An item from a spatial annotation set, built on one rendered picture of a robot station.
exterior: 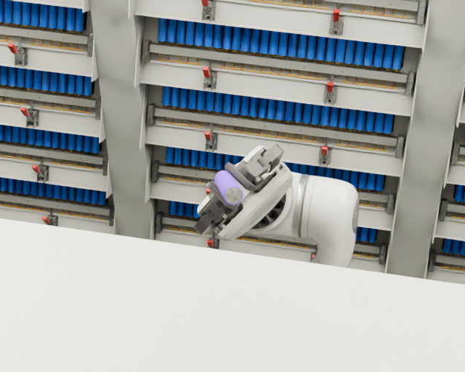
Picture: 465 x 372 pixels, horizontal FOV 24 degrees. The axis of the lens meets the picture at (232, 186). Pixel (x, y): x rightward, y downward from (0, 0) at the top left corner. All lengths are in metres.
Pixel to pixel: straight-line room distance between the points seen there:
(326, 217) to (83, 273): 0.47
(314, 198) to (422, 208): 1.32
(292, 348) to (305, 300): 0.05
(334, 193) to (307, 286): 0.43
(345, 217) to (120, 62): 1.22
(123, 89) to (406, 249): 0.80
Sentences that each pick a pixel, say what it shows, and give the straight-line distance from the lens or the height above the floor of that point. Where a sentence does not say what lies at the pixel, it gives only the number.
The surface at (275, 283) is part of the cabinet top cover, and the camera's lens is 0.84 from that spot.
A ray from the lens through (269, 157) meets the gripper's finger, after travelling 1.09.
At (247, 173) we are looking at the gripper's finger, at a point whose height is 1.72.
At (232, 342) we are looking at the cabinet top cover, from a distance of 0.80.
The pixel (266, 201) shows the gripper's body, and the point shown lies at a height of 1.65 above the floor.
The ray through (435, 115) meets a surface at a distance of 2.35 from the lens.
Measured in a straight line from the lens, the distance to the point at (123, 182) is 2.67.
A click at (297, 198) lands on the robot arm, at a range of 1.25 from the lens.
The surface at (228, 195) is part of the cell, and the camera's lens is 0.98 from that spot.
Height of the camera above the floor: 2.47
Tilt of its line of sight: 47 degrees down
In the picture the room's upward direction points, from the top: straight up
